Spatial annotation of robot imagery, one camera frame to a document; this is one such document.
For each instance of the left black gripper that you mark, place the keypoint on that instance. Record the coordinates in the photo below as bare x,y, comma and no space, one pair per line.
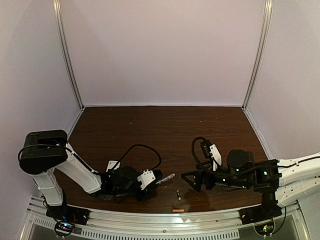
152,191

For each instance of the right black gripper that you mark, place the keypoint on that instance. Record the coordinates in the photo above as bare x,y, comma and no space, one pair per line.
200,180

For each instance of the clear handle screwdriver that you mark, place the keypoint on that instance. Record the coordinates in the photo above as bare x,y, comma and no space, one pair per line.
169,177

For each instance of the orange black battery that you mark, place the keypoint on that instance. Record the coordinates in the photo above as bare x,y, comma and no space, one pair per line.
178,210
178,195

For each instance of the white remote control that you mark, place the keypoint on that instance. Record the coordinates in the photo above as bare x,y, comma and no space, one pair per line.
112,165

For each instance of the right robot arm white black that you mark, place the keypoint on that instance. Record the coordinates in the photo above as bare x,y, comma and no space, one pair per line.
280,181

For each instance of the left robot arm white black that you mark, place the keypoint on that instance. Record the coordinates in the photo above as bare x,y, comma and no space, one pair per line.
44,152

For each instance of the right round circuit board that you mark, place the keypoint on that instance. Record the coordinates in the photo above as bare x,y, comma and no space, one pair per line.
265,228

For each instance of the round circuit board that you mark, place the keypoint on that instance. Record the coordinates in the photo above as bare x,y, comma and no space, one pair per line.
63,229
265,228

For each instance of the left round circuit board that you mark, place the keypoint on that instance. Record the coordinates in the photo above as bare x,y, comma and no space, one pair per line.
63,229

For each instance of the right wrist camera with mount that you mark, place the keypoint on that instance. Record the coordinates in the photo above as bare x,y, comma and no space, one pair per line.
211,152

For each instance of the front aluminium rail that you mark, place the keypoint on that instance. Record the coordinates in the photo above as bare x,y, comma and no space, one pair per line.
210,225

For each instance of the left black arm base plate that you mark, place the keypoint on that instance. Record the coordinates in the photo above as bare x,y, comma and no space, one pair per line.
68,214

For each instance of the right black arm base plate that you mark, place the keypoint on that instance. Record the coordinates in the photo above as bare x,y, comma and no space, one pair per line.
259,213

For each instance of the right aluminium corner post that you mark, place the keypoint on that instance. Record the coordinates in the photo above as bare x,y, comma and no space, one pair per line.
264,31

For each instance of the aluminium corner post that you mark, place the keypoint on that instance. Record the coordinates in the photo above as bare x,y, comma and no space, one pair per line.
66,53
264,31

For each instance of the left aluminium corner post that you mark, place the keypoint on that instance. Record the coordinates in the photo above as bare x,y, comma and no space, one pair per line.
66,53

